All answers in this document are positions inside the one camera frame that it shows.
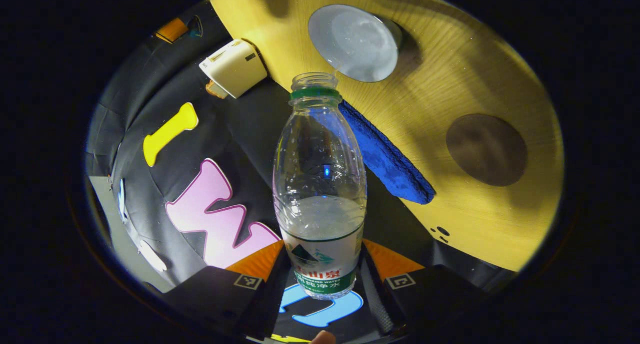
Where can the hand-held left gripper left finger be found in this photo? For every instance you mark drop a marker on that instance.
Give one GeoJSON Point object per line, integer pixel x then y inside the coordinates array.
{"type": "Point", "coordinates": [270, 304]}

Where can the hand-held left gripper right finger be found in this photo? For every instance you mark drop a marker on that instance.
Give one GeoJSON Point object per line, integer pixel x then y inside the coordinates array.
{"type": "Point", "coordinates": [375, 296]}

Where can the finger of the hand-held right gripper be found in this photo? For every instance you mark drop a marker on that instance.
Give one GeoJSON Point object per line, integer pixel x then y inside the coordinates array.
{"type": "Point", "coordinates": [171, 30]}

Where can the blue teacup lid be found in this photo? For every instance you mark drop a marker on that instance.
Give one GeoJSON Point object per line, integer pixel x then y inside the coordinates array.
{"type": "Point", "coordinates": [196, 28]}

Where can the clear plastic water bottle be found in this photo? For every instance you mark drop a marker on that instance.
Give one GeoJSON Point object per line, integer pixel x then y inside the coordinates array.
{"type": "Point", "coordinates": [320, 184]}

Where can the blue teacup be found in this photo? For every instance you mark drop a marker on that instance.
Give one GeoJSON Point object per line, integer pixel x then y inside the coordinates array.
{"type": "Point", "coordinates": [352, 42]}

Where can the round brown coaster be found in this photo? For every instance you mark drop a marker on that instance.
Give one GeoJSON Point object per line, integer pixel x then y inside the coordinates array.
{"type": "Point", "coordinates": [486, 150]}

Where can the white toaster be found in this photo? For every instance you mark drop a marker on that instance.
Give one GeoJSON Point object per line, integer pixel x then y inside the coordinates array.
{"type": "Point", "coordinates": [235, 67]}

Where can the toasted bread slice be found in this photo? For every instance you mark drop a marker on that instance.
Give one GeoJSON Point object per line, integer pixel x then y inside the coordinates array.
{"type": "Point", "coordinates": [216, 90]}

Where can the black backdrop cloth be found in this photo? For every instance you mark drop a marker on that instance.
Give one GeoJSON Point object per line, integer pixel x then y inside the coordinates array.
{"type": "Point", "coordinates": [250, 134]}

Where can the blue towel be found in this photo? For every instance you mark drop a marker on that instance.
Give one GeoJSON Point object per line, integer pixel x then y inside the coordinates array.
{"type": "Point", "coordinates": [385, 157]}

